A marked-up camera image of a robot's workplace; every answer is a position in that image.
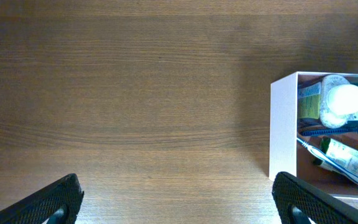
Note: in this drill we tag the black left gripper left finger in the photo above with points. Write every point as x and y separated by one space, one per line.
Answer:
59 202

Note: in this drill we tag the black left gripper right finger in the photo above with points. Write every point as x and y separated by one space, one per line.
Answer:
299 202

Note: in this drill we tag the blue white toothbrush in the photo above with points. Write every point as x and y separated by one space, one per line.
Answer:
322 156

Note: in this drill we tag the green white soap box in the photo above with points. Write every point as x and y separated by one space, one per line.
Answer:
342 150

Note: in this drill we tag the purple spray bottle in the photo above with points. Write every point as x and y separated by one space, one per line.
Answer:
328 102

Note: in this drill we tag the white cardboard box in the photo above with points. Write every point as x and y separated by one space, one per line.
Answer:
285 153

